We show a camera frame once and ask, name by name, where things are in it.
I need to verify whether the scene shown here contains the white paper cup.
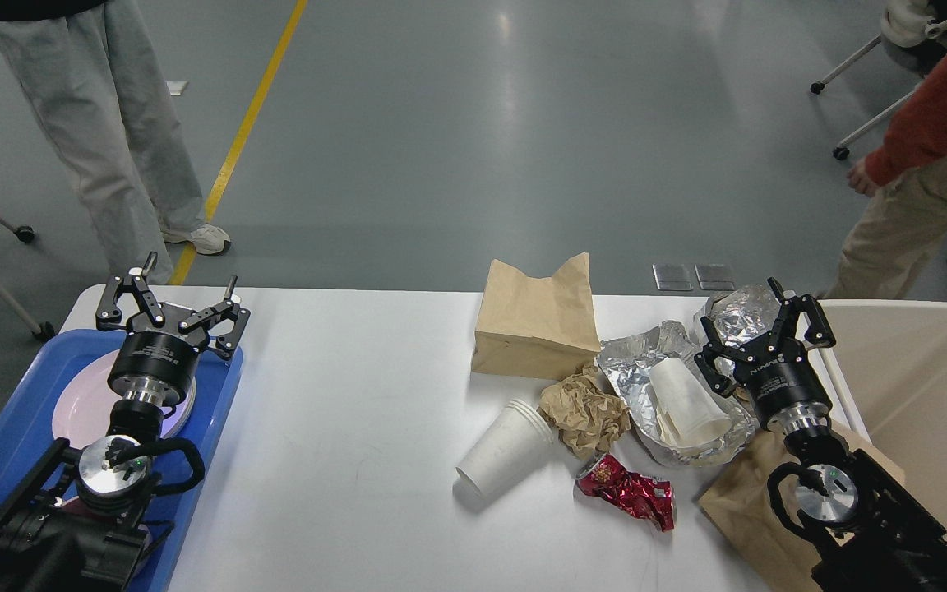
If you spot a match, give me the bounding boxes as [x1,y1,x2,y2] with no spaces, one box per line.
[648,358,732,447]

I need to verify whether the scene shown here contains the beige plastic bin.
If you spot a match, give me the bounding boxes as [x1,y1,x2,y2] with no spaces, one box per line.
[823,300,947,537]

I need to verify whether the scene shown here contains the yellow plate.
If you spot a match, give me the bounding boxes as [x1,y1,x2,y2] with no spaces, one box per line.
[161,382,196,438]

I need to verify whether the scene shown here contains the blue plastic tray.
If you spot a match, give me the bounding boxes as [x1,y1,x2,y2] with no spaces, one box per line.
[0,329,245,591]

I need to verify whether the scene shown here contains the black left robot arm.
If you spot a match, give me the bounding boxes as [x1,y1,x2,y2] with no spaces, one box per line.
[0,252,251,591]

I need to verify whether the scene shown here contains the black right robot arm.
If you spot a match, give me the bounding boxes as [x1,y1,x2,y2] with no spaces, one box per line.
[695,280,947,591]

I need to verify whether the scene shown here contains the pink plate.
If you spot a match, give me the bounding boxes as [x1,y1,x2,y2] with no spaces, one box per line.
[52,355,195,450]

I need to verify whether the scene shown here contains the aluminium foil tray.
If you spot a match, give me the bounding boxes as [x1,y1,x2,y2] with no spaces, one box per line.
[597,320,756,467]

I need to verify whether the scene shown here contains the crushed red can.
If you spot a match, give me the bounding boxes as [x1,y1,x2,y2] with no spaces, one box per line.
[575,453,676,533]

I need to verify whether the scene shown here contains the stacked white paper cups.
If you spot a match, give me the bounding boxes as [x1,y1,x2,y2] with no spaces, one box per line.
[455,400,557,499]

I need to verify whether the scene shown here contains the person in khaki trousers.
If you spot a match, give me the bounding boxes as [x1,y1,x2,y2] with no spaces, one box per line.
[820,55,947,299]

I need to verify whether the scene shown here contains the brown paper bag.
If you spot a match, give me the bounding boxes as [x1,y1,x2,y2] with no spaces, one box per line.
[471,252,601,380]
[697,421,907,592]

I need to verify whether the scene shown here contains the crumpled brown paper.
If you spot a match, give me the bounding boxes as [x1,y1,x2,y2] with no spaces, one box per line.
[538,363,631,461]

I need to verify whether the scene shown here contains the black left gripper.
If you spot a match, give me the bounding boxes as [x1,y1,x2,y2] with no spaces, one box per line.
[95,252,251,408]

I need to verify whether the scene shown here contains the metal floor socket plate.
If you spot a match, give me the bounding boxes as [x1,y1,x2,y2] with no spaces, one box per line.
[653,265,694,292]

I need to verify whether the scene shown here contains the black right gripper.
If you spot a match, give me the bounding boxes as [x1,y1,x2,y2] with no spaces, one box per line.
[694,277,837,428]

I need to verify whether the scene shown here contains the person in grey trousers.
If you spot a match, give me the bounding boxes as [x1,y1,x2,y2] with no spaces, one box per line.
[0,1,232,284]

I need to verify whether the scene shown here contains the white office chair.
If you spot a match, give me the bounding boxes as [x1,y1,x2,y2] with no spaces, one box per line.
[810,0,947,269]

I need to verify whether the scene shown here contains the crumpled foil ball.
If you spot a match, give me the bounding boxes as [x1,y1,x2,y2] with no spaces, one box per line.
[689,284,779,346]

